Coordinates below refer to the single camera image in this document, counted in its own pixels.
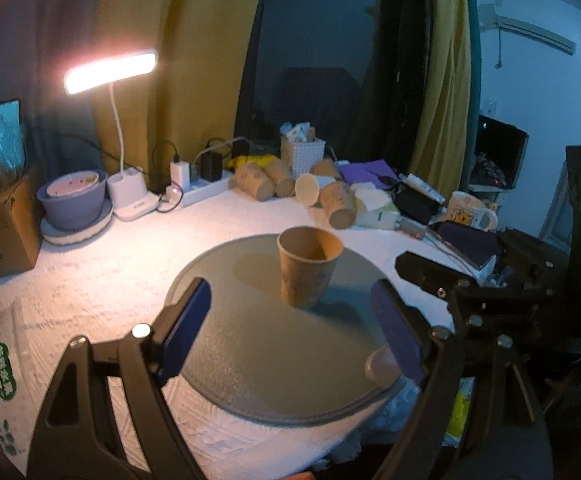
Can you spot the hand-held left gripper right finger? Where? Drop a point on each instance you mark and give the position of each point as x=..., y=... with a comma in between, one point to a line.
x=401, y=332

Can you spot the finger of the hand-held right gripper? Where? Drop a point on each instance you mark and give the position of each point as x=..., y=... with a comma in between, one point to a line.
x=423, y=272

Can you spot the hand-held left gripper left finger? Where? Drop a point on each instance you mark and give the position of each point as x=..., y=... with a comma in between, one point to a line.
x=186, y=327

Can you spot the brown paper cup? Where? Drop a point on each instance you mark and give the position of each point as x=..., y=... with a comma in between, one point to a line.
x=339, y=207
x=309, y=189
x=328, y=167
x=306, y=267
x=253, y=181
x=281, y=179

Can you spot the dark wallet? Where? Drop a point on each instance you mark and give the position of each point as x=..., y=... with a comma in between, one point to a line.
x=470, y=242

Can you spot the black box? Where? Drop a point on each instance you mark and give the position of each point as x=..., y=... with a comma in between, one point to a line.
x=418, y=204

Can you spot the cartoon print mug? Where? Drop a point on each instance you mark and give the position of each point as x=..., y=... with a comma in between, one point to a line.
x=465, y=212

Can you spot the white tube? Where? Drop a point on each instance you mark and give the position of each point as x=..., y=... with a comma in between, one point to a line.
x=423, y=185

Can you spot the white tissue pack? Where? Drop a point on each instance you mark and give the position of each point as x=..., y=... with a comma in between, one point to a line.
x=375, y=197

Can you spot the yellow printed packet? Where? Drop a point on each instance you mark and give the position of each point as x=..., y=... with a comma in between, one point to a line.
x=458, y=410

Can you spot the white tablecloth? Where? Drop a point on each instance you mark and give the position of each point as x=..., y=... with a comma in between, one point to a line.
x=100, y=285

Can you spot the round grey mat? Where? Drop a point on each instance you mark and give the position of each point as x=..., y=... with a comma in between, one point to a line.
x=280, y=355

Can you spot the purple notebook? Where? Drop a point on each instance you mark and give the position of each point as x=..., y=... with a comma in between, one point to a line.
x=368, y=171

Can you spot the white power strip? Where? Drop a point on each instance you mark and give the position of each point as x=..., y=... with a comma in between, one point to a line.
x=203, y=190

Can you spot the white scalloped plate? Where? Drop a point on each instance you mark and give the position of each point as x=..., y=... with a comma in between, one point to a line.
x=78, y=235

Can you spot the black monitor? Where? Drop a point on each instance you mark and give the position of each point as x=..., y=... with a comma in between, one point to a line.
x=500, y=147

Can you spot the white charger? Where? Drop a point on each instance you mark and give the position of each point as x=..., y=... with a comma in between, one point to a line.
x=180, y=174

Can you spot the black power adapter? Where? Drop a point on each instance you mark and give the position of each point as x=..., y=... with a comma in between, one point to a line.
x=212, y=167

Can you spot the purple bowl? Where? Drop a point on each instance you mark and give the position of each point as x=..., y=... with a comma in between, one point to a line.
x=73, y=207

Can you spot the white woven basket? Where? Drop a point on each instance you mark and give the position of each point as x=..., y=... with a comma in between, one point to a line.
x=303, y=157

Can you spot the yellow soft item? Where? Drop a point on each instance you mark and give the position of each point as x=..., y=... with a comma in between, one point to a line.
x=243, y=162

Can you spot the pink bowl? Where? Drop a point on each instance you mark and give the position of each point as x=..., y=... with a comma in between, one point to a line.
x=73, y=185

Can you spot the black plug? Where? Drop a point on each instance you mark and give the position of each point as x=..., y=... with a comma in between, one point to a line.
x=240, y=149

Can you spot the yellow curtain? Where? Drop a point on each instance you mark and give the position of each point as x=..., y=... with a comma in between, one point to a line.
x=445, y=85
x=180, y=60

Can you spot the cardboard box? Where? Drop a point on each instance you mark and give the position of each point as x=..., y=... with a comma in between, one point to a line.
x=0, y=240

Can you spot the white air conditioner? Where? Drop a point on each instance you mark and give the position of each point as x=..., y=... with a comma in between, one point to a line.
x=530, y=25

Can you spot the white desk lamp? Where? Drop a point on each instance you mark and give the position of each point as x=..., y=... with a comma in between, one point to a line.
x=110, y=72

